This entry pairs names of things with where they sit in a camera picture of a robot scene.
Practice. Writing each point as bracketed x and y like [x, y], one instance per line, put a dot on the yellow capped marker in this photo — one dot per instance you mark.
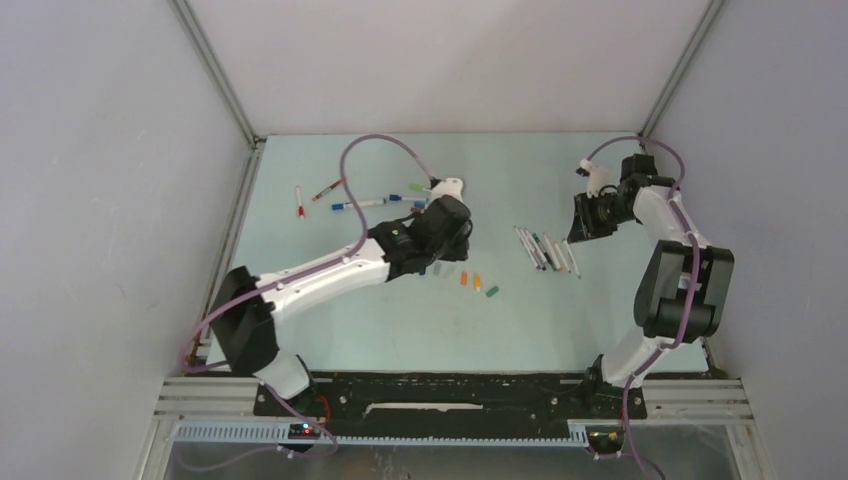
[562, 257]

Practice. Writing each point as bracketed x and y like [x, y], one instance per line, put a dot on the red capped marker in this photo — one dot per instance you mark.
[299, 203]

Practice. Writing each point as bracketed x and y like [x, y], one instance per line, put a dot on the aluminium frame rail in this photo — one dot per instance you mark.
[685, 61]
[189, 20]

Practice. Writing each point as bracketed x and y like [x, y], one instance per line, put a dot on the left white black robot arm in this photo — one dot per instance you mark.
[249, 309]

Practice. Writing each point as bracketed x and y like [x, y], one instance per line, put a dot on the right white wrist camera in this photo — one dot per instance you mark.
[598, 178]

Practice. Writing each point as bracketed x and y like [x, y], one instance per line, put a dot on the orange capped marker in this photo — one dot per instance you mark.
[552, 253]

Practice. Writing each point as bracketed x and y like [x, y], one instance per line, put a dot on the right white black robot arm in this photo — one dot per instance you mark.
[683, 291]

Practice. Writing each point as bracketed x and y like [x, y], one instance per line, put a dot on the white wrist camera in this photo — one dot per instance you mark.
[447, 187]
[598, 178]

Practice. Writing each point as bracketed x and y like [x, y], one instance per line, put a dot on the left controller board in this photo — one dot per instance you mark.
[303, 431]

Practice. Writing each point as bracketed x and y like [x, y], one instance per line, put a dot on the controller board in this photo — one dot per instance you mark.
[303, 431]
[605, 444]

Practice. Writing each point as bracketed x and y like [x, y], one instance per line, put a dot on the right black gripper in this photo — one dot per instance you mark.
[584, 227]

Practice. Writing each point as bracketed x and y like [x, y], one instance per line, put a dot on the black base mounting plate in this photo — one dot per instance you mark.
[536, 406]

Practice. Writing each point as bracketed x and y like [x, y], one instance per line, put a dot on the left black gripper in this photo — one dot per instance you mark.
[459, 250]

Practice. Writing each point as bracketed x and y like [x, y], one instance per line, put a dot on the left aluminium frame rail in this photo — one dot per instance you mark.
[189, 20]

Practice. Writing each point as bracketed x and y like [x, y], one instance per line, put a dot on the right aluminium frame rail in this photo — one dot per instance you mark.
[685, 61]

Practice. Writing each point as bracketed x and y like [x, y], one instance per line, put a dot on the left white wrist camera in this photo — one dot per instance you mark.
[447, 187]

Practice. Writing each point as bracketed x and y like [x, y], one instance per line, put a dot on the right controller board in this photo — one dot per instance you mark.
[605, 444]

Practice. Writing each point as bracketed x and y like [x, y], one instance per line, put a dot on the red orange thin pen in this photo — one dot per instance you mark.
[324, 192]

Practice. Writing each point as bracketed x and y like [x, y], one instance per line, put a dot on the dark green thin pen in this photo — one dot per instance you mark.
[544, 252]

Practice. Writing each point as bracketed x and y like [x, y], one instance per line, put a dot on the blue marker white body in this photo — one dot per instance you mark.
[539, 257]

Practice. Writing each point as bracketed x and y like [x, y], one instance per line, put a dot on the green capped marker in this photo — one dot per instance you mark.
[572, 259]

